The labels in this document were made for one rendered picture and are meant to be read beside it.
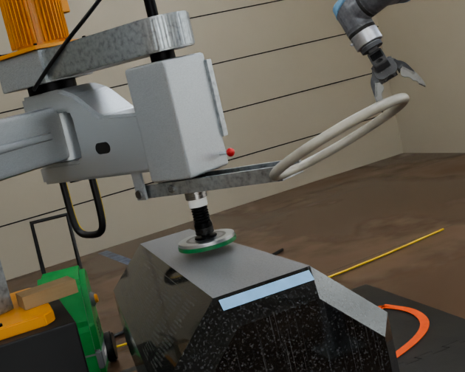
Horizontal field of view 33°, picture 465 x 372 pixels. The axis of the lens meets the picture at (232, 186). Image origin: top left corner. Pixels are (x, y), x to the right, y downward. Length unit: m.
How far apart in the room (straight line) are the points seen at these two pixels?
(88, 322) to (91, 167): 1.35
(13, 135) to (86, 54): 0.41
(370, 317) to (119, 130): 1.14
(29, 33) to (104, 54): 0.44
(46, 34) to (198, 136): 0.83
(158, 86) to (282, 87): 5.82
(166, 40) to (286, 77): 5.86
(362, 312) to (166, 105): 0.96
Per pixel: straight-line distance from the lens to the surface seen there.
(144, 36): 2.74
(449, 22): 8.41
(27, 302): 2.88
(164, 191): 2.89
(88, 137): 3.07
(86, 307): 4.27
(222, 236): 2.85
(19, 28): 3.26
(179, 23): 2.75
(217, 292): 2.38
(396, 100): 2.31
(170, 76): 2.71
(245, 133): 8.26
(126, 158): 2.94
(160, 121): 2.75
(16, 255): 7.52
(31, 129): 3.10
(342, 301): 2.46
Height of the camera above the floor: 1.46
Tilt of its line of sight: 9 degrees down
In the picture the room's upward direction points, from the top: 13 degrees counter-clockwise
